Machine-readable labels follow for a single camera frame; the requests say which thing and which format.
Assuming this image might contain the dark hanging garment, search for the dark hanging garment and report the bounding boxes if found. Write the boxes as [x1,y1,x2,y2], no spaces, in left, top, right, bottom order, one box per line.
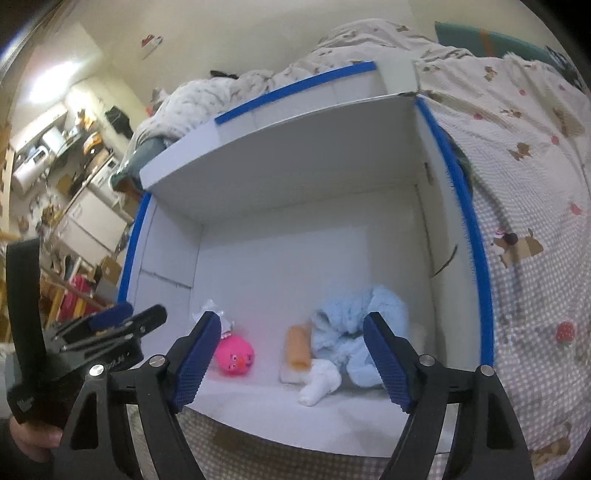
[105,106,134,139]

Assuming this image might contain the dog print checkered blanket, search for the dog print checkered blanket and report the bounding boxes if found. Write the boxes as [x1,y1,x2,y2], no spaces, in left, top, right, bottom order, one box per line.
[134,18,591,480]

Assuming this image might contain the light blue fluffy scarf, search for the light blue fluffy scarf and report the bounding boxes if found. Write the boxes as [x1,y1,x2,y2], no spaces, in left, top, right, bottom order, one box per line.
[310,285,411,388]

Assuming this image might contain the pink plush toy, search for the pink plush toy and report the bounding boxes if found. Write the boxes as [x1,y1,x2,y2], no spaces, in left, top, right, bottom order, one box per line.
[213,335,256,377]

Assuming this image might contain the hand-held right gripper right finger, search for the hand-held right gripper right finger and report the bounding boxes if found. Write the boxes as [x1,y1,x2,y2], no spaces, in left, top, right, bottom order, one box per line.
[362,311,536,480]

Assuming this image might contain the black white checkered cloth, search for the black white checkered cloth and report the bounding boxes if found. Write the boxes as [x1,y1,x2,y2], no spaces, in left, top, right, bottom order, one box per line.
[545,45,583,88]

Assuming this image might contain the white wall shelf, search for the white wall shelf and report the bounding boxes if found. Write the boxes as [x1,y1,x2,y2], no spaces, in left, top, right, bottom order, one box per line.
[140,34,163,60]

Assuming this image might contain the teal cushion with orange strap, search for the teal cushion with orange strap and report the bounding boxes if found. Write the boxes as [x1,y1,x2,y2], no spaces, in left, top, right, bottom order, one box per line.
[434,21,561,66]

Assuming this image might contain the orange and white roll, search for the orange and white roll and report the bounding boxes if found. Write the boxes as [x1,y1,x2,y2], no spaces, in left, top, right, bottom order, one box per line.
[284,325,315,370]

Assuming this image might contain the white wall cabinet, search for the white wall cabinet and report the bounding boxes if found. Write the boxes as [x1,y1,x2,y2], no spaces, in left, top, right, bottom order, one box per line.
[14,104,70,148]

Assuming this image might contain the white washing machine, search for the white washing machine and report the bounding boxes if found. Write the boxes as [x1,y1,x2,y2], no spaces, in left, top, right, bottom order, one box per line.
[89,154,123,206]

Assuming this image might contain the blue cardboard box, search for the blue cardboard box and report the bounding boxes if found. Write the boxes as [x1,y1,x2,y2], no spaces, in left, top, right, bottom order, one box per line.
[117,60,496,460]

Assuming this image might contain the small cardboard box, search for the small cardboard box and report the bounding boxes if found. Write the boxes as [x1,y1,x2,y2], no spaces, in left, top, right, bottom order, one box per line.
[99,256,123,296]

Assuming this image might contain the brown cardboard box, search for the brown cardboard box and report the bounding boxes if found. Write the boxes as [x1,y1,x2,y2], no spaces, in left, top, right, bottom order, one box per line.
[117,185,141,222]

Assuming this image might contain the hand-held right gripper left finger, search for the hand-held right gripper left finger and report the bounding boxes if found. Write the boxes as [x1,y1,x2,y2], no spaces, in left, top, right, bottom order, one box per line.
[54,310,223,480]

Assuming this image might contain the person's left hand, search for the person's left hand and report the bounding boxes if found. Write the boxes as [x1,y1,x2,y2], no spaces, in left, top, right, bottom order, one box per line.
[8,418,64,463]

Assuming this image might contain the white base cabinets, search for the white base cabinets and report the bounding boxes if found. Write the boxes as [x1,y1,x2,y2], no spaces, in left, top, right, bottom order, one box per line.
[55,185,131,260]

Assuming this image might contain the ceiling light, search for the ceiling light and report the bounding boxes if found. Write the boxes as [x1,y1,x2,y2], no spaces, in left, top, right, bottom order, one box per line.
[28,60,79,102]

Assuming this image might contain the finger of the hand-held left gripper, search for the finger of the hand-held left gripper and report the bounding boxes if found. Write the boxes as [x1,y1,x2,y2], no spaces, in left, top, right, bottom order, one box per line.
[58,305,168,352]
[85,302,134,332]

